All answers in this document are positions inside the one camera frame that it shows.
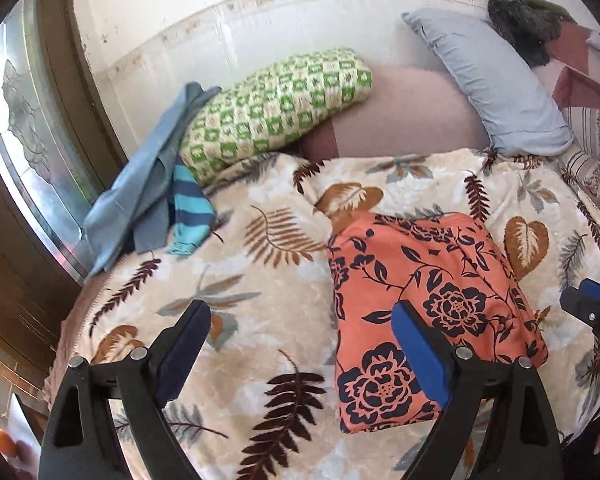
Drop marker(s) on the wooden stained-glass door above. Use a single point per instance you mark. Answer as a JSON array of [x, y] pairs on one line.
[[58, 152]]

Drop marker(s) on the teal striped garment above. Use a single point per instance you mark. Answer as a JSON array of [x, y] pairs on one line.
[[194, 215]]

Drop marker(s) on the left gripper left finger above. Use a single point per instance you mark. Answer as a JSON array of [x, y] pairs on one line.
[[80, 441]]

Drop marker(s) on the orange floral garment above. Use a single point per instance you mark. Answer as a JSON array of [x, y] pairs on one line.
[[458, 281]]

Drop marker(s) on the striped beige pillow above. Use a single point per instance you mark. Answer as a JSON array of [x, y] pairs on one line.
[[582, 159]]

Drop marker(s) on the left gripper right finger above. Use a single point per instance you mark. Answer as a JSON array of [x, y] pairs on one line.
[[521, 440]]

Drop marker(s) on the green checkered pillow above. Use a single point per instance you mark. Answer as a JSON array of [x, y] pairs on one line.
[[272, 108]]

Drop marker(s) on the blue-grey cloth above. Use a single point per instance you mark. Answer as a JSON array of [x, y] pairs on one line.
[[136, 207]]

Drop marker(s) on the maroon pink quilt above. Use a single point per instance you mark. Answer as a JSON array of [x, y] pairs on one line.
[[572, 77]]

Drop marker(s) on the pink bolster cushion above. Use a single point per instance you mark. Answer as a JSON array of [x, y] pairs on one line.
[[409, 111]]

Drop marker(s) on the grey-blue pillow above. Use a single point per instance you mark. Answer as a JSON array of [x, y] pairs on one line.
[[519, 116]]

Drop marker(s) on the dark furry cushion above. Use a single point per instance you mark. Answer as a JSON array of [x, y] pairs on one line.
[[528, 26]]

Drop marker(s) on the floral leaf-print blanket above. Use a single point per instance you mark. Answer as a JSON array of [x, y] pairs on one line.
[[264, 275]]

